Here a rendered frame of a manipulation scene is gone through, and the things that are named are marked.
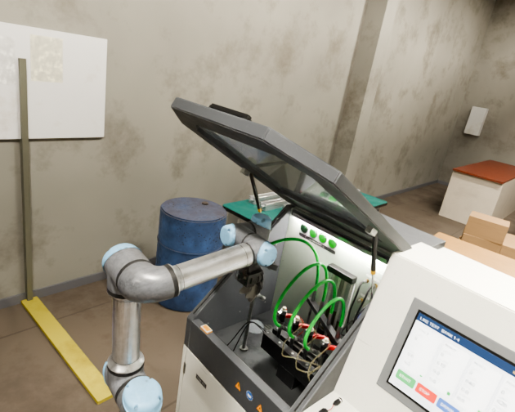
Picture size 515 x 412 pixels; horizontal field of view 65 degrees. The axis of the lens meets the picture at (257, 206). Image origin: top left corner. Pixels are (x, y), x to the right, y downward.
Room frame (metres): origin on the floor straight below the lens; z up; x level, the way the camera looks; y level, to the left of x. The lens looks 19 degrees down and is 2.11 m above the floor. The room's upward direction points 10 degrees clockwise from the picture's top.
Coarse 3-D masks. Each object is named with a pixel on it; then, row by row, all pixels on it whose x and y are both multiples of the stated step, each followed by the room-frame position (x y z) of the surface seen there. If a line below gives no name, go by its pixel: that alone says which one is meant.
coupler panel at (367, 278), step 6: (366, 270) 1.60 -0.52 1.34; (366, 276) 1.59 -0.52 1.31; (378, 276) 1.56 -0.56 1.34; (366, 282) 1.57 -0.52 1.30; (378, 282) 1.55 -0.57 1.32; (360, 288) 1.60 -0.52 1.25; (366, 288) 1.58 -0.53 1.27; (360, 294) 1.59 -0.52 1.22; (360, 300) 1.57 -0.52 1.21; (366, 300) 1.57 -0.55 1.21; (366, 306) 1.54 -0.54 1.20; (354, 312) 1.60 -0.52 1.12
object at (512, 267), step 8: (440, 232) 3.80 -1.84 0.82; (448, 240) 3.61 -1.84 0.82; (456, 240) 3.65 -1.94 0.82; (448, 248) 3.41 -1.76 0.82; (456, 248) 3.45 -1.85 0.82; (464, 248) 3.49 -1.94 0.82; (472, 248) 3.52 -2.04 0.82; (480, 248) 3.56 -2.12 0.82; (464, 256) 3.28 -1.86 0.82; (472, 256) 3.32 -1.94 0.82; (480, 256) 3.35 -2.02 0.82; (488, 256) 3.38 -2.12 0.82; (496, 256) 3.42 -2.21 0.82; (504, 256) 3.45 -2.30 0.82; (488, 264) 3.19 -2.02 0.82; (496, 264) 3.22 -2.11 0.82; (504, 264) 3.25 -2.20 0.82; (512, 264) 3.28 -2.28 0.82; (504, 272) 3.07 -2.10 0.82; (512, 272) 3.10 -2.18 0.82
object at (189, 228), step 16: (160, 208) 3.12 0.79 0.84; (176, 208) 3.14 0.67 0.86; (192, 208) 3.20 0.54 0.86; (208, 208) 3.27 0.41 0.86; (224, 208) 3.34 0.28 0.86; (160, 224) 3.07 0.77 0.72; (176, 224) 2.95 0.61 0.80; (192, 224) 2.94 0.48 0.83; (208, 224) 3.00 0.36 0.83; (224, 224) 3.17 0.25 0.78; (160, 240) 3.05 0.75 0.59; (176, 240) 2.95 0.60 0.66; (192, 240) 2.95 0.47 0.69; (208, 240) 3.01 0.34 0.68; (160, 256) 3.03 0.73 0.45; (176, 256) 2.95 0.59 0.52; (192, 256) 2.95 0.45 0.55; (192, 288) 2.96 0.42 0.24; (208, 288) 3.06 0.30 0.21; (176, 304) 2.94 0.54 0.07; (192, 304) 2.97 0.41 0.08
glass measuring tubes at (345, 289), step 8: (328, 264) 1.70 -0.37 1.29; (336, 272) 1.66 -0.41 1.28; (344, 272) 1.65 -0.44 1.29; (336, 280) 1.66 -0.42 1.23; (344, 280) 1.64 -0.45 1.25; (352, 280) 1.60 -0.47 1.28; (328, 288) 1.69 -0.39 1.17; (336, 288) 1.68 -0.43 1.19; (344, 288) 1.65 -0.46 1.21; (352, 288) 1.62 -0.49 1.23; (328, 296) 1.70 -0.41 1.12; (336, 296) 1.67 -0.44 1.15; (344, 296) 1.62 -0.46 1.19; (336, 304) 1.64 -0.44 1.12; (328, 312) 1.66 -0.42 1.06; (336, 312) 1.64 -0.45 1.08; (336, 320) 1.65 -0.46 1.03; (344, 320) 1.62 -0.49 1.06; (320, 328) 1.67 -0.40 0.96; (336, 328) 1.62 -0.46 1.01; (328, 336) 1.63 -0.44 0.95
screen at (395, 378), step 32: (416, 320) 1.20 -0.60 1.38; (448, 320) 1.15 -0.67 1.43; (416, 352) 1.16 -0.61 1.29; (448, 352) 1.10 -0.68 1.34; (480, 352) 1.06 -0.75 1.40; (512, 352) 1.02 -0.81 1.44; (384, 384) 1.16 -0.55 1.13; (416, 384) 1.11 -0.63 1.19; (448, 384) 1.06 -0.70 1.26; (480, 384) 1.02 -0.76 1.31; (512, 384) 0.98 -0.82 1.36
